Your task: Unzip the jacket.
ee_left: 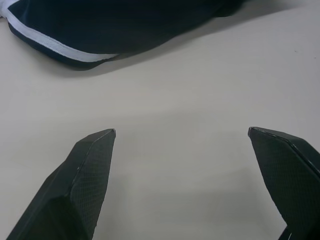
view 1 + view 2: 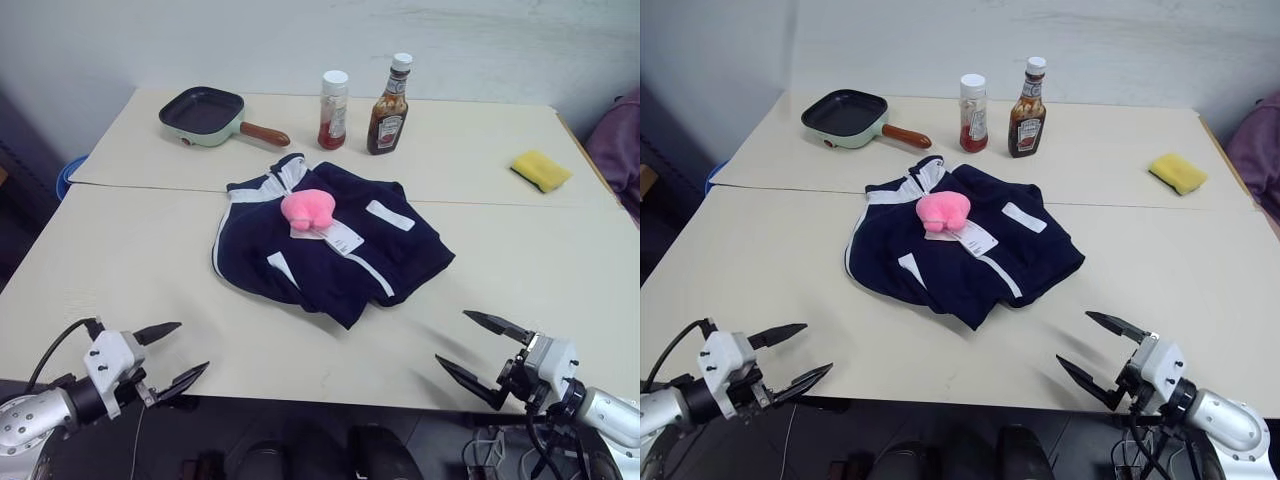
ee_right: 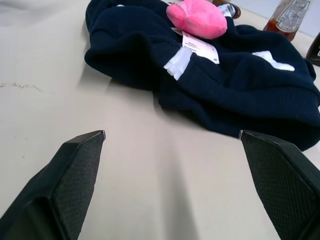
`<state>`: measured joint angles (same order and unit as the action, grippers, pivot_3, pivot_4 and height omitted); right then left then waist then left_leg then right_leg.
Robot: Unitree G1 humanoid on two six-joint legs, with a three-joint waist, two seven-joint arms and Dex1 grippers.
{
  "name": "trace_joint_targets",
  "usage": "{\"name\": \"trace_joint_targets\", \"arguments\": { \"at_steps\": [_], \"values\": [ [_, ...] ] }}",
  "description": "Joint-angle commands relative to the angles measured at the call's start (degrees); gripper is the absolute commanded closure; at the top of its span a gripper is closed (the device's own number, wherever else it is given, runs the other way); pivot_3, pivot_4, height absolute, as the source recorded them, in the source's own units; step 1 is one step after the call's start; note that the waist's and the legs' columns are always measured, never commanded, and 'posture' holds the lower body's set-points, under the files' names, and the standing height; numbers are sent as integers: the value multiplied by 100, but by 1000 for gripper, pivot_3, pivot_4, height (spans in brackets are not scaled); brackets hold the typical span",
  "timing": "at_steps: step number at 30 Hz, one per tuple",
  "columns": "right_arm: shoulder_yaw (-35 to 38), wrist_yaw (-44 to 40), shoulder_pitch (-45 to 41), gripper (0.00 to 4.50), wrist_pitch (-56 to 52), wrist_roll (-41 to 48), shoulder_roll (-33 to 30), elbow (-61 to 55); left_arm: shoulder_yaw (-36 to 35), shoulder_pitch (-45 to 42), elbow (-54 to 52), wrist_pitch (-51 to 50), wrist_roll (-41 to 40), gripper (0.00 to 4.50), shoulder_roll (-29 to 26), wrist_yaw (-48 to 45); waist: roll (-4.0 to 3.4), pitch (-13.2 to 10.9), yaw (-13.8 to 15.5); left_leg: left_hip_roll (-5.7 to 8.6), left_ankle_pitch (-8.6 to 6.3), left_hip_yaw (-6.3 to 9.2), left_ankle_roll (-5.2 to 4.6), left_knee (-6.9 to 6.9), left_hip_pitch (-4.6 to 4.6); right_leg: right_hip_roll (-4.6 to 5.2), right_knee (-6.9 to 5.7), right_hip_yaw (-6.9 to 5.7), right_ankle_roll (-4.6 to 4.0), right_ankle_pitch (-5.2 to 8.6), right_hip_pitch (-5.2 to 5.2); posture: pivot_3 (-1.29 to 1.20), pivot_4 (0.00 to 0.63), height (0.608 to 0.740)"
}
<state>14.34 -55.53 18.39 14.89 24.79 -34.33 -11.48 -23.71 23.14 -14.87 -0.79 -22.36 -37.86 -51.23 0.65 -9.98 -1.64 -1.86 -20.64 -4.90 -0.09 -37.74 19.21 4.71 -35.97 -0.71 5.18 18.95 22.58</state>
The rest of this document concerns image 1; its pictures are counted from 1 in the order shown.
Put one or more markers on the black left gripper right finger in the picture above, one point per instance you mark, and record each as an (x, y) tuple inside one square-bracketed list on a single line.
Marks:
[(287, 170)]

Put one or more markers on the navy jacket with white stripe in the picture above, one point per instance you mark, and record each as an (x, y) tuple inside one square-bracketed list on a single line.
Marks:
[(120, 25)]

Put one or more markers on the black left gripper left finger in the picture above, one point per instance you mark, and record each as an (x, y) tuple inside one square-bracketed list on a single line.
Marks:
[(80, 185)]

